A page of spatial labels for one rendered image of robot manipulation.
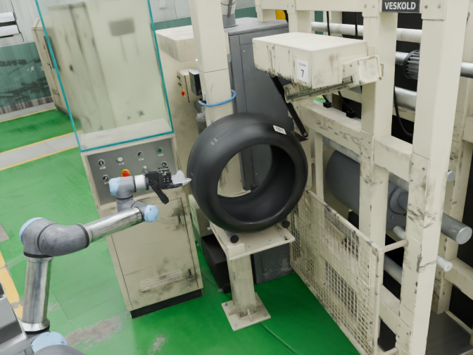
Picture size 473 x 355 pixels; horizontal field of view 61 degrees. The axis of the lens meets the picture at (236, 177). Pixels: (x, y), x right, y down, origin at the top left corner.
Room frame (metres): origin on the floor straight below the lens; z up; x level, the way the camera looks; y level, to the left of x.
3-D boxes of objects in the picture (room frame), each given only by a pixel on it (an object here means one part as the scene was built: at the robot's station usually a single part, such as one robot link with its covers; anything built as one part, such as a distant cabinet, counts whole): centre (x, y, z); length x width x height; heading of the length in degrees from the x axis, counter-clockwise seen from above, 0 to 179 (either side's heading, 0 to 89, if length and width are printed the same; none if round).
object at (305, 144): (2.20, -0.34, 1.05); 0.20 x 0.15 x 0.30; 16
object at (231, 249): (1.84, 0.10, 0.84); 0.36 x 0.09 x 0.06; 16
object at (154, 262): (2.43, 0.66, 0.63); 0.56 x 0.41 x 1.27; 106
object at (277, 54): (1.84, -0.36, 1.71); 0.61 x 0.25 x 0.15; 16
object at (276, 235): (1.88, -0.04, 0.80); 0.37 x 0.36 x 0.02; 106
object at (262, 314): (2.12, 0.05, 0.02); 0.27 x 0.27 x 0.04; 16
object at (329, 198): (2.50, -0.72, 0.61); 0.33 x 0.06 x 0.86; 106
